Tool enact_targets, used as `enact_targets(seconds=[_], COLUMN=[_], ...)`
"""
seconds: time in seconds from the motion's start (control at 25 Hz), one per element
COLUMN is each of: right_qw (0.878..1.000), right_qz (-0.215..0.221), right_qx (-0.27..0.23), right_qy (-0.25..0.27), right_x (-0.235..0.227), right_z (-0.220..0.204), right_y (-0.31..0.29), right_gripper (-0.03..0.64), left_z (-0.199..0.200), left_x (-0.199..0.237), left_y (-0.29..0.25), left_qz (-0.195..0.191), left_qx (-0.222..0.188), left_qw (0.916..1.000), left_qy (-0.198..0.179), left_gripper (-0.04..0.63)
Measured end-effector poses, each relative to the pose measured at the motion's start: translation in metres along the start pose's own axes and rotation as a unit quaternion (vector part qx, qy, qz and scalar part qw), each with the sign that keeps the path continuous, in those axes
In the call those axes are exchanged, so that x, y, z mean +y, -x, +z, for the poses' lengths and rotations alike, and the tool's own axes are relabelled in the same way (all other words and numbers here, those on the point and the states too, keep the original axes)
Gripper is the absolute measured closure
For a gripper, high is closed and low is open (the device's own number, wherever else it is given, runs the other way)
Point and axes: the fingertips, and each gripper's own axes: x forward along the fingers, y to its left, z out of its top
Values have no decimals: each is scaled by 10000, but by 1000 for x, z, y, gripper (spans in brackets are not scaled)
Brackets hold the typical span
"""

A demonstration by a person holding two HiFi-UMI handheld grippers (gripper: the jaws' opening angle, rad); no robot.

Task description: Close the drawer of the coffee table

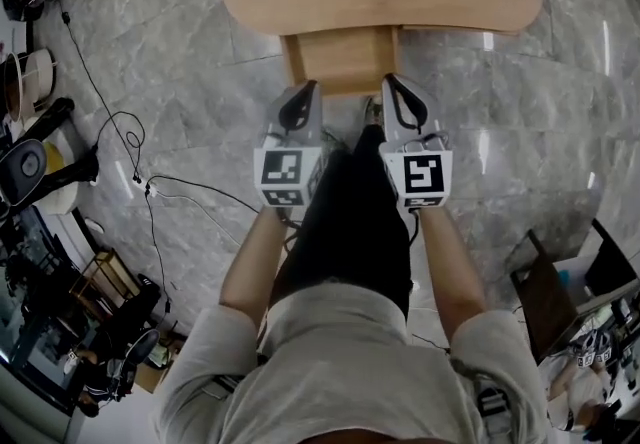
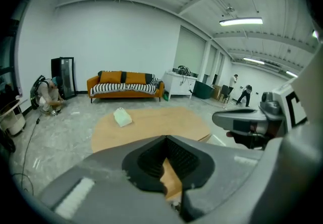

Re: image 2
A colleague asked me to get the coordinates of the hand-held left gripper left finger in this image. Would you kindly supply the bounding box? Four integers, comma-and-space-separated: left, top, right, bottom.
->
37, 135, 182, 224

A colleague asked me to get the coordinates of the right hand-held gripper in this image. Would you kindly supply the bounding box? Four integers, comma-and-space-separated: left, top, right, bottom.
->
211, 45, 323, 140

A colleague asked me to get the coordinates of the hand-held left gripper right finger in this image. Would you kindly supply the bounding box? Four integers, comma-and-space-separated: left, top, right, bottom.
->
165, 116, 323, 224

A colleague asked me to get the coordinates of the wooden coffee table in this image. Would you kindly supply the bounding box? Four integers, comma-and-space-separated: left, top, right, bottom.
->
90, 106, 212, 154

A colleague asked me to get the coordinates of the person's right hand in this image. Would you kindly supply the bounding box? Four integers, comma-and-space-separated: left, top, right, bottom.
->
226, 131, 272, 151

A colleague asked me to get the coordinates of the black chair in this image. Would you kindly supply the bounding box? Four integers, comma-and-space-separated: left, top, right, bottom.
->
218, 84, 232, 104

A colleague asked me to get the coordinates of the cardboard box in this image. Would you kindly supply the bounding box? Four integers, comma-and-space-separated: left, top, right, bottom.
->
211, 84, 223, 100

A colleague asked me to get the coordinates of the dark green round tub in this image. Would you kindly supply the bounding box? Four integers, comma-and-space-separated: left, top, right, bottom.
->
192, 81, 216, 100

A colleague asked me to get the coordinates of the white cabinet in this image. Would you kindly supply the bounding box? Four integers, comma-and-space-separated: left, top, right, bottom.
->
164, 70, 198, 100

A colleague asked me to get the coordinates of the narrow white roller blind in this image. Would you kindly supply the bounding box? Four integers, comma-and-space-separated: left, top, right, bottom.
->
217, 52, 224, 77
204, 43, 218, 77

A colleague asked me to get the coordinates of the white tissue pack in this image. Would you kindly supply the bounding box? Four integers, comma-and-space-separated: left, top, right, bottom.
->
113, 107, 133, 128

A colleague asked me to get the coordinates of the wide white roller blind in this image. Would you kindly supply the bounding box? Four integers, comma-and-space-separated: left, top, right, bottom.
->
173, 25, 207, 78

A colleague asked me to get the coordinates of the orange sofa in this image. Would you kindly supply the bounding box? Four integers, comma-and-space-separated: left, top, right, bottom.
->
86, 70, 166, 104

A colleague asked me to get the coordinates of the orange cushion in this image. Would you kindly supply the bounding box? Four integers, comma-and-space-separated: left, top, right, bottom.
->
99, 71, 123, 85
124, 72, 147, 85

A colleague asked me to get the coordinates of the black white striped blanket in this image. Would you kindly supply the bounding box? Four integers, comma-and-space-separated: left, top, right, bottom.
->
90, 78, 164, 97

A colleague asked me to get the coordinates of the white round side table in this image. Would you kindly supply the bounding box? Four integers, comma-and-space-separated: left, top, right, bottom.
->
0, 98, 28, 138

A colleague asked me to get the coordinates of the black glass-door fridge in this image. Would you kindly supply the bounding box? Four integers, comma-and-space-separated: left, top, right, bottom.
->
50, 57, 77, 101

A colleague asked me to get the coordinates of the black framed glass door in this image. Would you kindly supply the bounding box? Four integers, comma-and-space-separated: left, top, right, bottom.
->
0, 61, 22, 97

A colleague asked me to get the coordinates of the grey gripper fisheye camera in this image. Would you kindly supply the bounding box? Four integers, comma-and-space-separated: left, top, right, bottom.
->
259, 91, 281, 121

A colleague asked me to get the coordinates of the bundle of black cables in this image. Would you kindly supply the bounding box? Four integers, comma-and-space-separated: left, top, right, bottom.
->
176, 65, 193, 76

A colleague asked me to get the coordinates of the black floor cable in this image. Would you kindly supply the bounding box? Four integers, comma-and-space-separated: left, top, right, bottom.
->
9, 116, 42, 196

